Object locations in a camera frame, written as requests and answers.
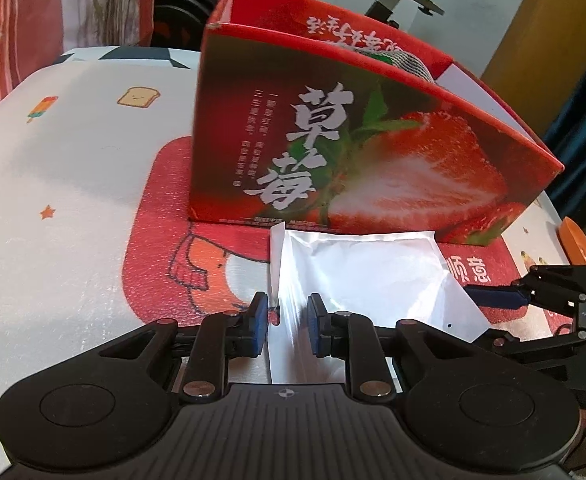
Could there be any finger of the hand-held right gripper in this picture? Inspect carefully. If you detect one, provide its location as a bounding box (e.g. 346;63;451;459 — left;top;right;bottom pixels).
473;327;586;367
464;264;586;313

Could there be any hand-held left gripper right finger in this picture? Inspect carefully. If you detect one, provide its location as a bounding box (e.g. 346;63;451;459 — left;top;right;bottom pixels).
307;292;479;403

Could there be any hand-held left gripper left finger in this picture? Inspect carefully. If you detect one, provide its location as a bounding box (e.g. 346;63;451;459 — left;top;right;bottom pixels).
100;291;269;405

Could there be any white plastic pouch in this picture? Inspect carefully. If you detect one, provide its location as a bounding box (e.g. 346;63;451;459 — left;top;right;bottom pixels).
268;220;489;386

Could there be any red strawberry print box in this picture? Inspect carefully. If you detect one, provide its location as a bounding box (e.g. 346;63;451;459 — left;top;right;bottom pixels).
188;0;565;248

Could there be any grey knit cloth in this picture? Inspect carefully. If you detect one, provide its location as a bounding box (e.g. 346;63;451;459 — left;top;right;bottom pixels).
373;50;439;83

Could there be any beige padded chair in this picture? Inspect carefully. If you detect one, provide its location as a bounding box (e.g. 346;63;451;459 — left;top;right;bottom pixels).
559;216;586;266

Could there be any red cartoon print mat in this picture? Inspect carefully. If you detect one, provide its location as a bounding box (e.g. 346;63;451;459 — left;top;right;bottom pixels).
122;136;581;361

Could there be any white printed tablecloth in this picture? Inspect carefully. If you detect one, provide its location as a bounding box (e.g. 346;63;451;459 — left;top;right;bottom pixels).
0;46;574;480

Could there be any wooden door panel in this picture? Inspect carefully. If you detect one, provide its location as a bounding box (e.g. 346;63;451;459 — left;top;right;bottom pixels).
480;0;586;96

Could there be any red plant print backdrop cloth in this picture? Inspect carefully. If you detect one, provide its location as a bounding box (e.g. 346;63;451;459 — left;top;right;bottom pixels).
0;0;156;128

